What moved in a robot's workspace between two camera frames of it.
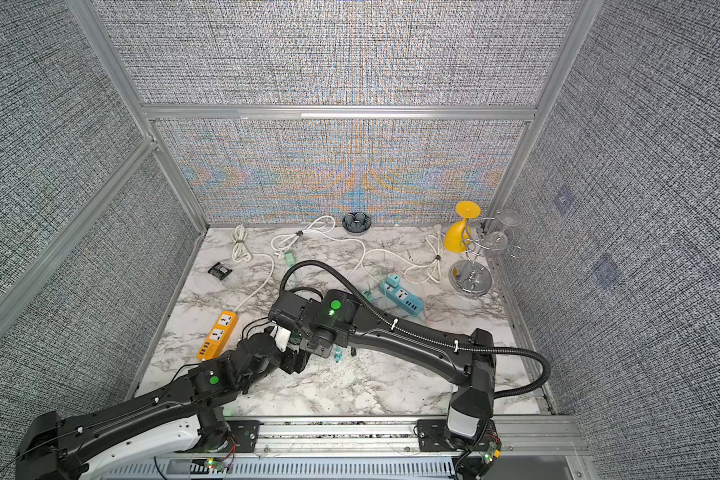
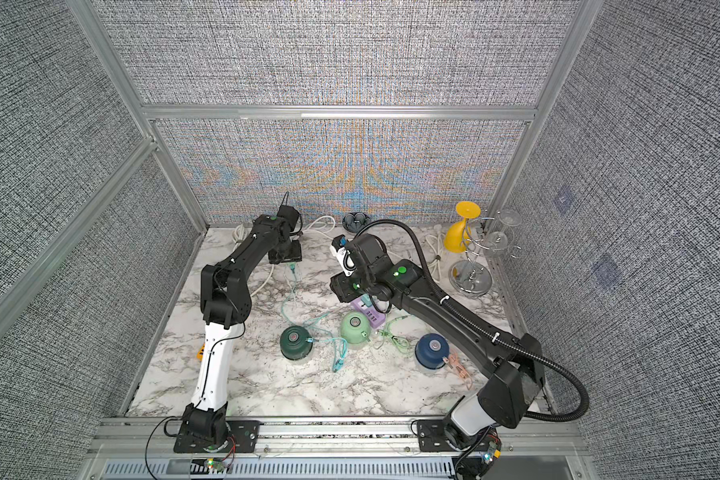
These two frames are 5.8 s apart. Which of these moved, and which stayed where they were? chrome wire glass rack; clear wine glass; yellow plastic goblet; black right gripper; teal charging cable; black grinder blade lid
Moved: teal charging cable; black right gripper
Stayed: yellow plastic goblet; chrome wire glass rack; black grinder blade lid; clear wine glass
